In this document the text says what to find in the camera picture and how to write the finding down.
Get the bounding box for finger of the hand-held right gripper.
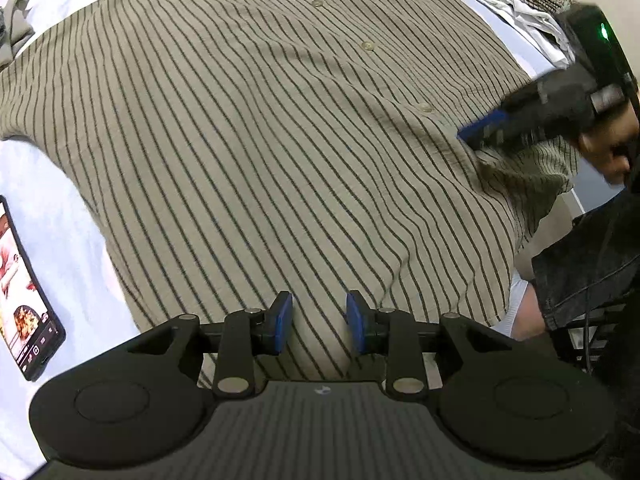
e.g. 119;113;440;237
456;107;521;151

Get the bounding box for white garment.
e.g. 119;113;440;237
474;0;578;68

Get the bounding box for beige folded garment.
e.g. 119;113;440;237
0;0;36;72

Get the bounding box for person's leg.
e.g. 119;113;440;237
511;285;553;343

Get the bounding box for dark denim shorts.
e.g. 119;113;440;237
531;192;640;332

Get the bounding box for person's right hand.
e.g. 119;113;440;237
575;100;640;186

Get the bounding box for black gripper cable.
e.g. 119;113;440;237
575;310;601;376

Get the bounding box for black smartphone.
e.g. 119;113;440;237
0;195;67;382

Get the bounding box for olive striped shirt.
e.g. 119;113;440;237
0;0;581;381

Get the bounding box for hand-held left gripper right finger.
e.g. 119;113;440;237
346;290;512;398

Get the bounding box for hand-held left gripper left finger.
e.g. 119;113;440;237
130;291;294;400

